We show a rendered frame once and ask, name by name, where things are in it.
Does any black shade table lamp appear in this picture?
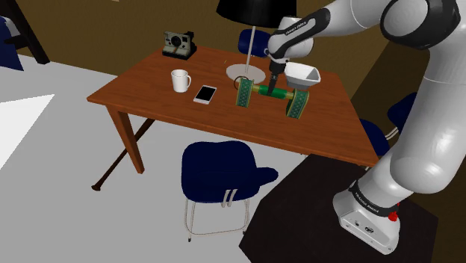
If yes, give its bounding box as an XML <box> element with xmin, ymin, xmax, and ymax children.
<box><xmin>215</xmin><ymin>0</ymin><xmax>298</xmax><ymax>84</ymax></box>

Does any white square bowl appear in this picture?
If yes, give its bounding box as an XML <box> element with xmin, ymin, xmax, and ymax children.
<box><xmin>284</xmin><ymin>61</ymin><xmax>322</xmax><ymax>91</ymax></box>

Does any white mug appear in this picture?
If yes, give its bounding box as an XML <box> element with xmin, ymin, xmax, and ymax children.
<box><xmin>170</xmin><ymin>69</ymin><xmax>192</xmax><ymax>93</ymax></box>

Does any brown wooden table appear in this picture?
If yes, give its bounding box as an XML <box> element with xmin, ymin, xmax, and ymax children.
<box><xmin>86</xmin><ymin>45</ymin><xmax>381</xmax><ymax>175</ymax></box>

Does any white smartphone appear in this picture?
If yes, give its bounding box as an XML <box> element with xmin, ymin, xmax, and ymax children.
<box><xmin>193</xmin><ymin>84</ymin><xmax>218</xmax><ymax>105</ymax></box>

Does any dark wooden furniture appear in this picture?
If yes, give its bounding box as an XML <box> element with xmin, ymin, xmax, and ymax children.
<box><xmin>0</xmin><ymin>0</ymin><xmax>51</xmax><ymax>72</ymax></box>

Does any green patterned dumbbell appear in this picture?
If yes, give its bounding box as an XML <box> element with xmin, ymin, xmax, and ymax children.
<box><xmin>234</xmin><ymin>77</ymin><xmax>311</xmax><ymax>120</ymax></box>

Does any dark robot stand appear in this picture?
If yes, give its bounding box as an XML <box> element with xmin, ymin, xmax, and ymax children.
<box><xmin>238</xmin><ymin>154</ymin><xmax>440</xmax><ymax>263</ymax></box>

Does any dark blue chair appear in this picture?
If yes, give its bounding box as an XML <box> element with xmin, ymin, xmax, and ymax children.
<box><xmin>358</xmin><ymin>91</ymin><xmax>418</xmax><ymax>158</ymax></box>
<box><xmin>181</xmin><ymin>140</ymin><xmax>279</xmax><ymax>243</ymax></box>
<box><xmin>237</xmin><ymin>28</ymin><xmax>272</xmax><ymax>58</ymax></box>

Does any brown baseball bat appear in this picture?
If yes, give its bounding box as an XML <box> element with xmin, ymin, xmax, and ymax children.
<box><xmin>90</xmin><ymin>117</ymin><xmax>156</xmax><ymax>192</ymax></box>

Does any grey instant camera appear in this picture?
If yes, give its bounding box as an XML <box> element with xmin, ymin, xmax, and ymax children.
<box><xmin>161</xmin><ymin>30</ymin><xmax>198</xmax><ymax>61</ymax></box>

